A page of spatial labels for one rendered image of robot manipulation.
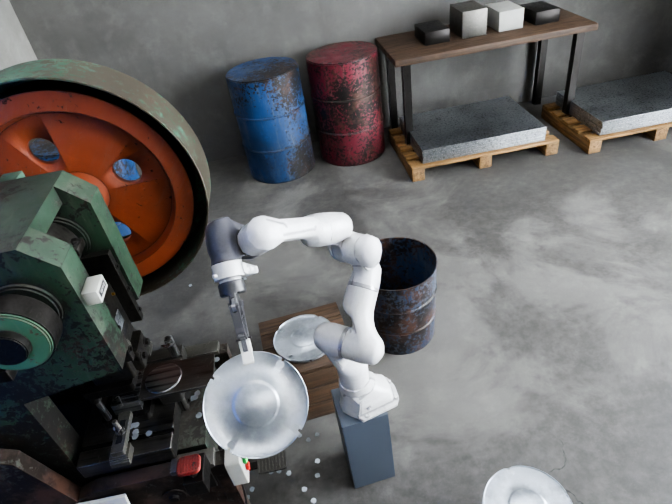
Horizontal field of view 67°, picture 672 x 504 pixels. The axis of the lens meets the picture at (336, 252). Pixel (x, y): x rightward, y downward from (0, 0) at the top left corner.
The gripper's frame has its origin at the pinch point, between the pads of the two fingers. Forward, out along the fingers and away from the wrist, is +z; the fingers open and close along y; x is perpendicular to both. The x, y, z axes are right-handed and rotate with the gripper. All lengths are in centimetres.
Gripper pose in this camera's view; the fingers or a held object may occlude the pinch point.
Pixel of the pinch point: (246, 351)
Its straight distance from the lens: 146.4
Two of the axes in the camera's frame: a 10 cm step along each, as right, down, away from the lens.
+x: 9.7, -2.4, 0.9
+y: 0.6, -1.4, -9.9
